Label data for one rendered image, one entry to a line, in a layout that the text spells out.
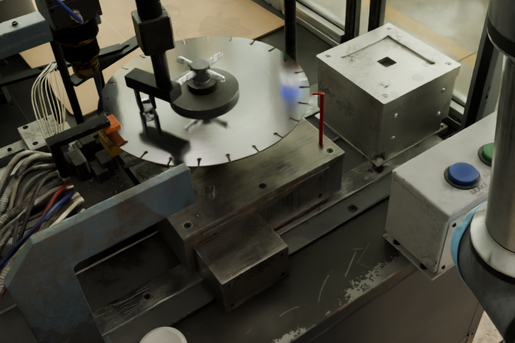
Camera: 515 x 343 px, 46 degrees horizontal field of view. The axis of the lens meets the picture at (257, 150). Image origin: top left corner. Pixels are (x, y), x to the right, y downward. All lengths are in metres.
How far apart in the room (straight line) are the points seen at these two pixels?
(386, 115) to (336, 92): 0.12
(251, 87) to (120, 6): 0.76
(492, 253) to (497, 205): 0.07
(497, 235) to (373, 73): 0.47
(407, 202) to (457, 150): 0.11
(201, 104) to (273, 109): 0.11
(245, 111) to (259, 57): 0.14
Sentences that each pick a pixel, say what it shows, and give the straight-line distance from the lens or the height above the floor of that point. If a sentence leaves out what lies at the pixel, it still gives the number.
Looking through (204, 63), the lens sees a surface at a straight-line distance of 0.91.
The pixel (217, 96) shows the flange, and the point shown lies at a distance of 0.92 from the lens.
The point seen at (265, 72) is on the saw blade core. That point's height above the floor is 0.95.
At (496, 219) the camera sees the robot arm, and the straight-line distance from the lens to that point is 0.67.
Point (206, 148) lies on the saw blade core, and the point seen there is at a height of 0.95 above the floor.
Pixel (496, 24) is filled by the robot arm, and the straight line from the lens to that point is 0.50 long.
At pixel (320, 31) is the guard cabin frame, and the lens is 1.43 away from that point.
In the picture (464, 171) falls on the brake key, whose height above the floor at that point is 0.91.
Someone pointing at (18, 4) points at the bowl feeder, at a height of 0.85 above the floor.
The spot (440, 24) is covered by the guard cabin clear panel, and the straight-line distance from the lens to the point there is 1.16.
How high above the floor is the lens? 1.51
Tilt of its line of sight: 42 degrees down
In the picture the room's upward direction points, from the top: 4 degrees counter-clockwise
